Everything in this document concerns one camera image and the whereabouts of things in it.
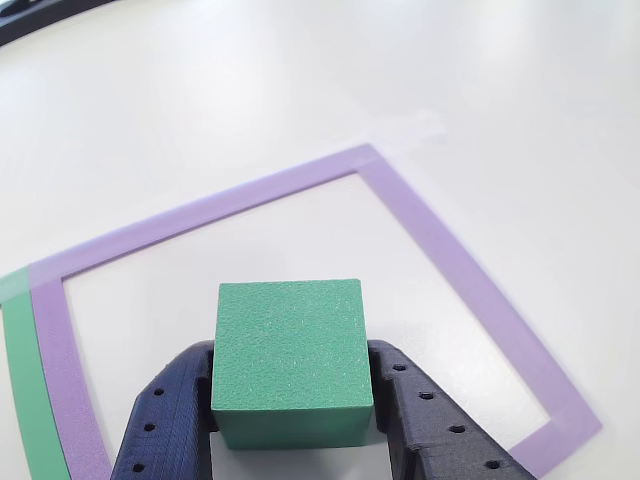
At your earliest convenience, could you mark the green cube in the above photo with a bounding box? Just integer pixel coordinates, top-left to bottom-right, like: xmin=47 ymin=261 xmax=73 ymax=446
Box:
xmin=209 ymin=278 xmax=376 ymax=451

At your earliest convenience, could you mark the black power strip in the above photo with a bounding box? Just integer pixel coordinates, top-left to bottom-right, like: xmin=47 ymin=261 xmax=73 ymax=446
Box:
xmin=0 ymin=0 xmax=119 ymax=47

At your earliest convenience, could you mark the green square frame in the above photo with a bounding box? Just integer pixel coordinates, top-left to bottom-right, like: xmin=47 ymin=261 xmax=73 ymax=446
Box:
xmin=0 ymin=267 xmax=72 ymax=480

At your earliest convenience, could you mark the purple square frame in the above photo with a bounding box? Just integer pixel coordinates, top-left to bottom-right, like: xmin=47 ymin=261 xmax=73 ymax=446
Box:
xmin=27 ymin=143 xmax=604 ymax=480

